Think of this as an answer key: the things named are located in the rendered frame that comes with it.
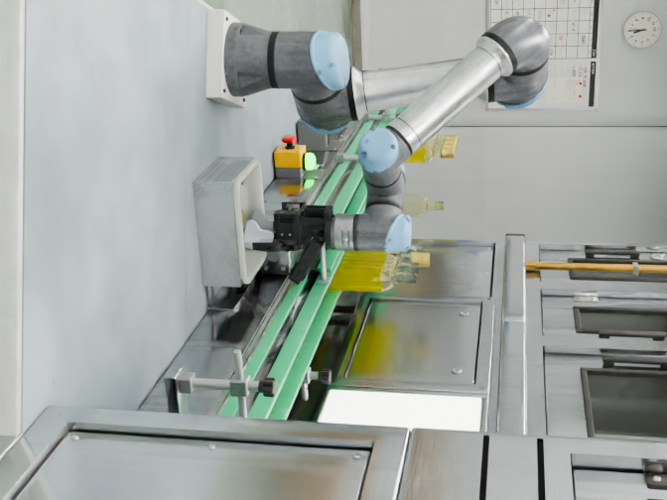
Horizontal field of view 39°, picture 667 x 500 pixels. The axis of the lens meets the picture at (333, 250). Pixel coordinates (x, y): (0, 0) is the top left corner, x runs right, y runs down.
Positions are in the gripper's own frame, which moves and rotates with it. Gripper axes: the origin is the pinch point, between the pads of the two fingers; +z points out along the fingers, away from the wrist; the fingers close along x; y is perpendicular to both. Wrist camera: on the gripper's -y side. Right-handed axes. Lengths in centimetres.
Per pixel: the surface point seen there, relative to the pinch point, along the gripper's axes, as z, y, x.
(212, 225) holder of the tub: 2.2, 6.7, 9.3
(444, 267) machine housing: -37, -35, -68
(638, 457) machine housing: -70, 6, 77
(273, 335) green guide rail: -10.1, -13.5, 16.0
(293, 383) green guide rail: -14.8, -20.8, 21.3
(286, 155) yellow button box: 2, 3, -50
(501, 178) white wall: -45, -189, -604
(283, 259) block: -6.5, -8.4, -9.4
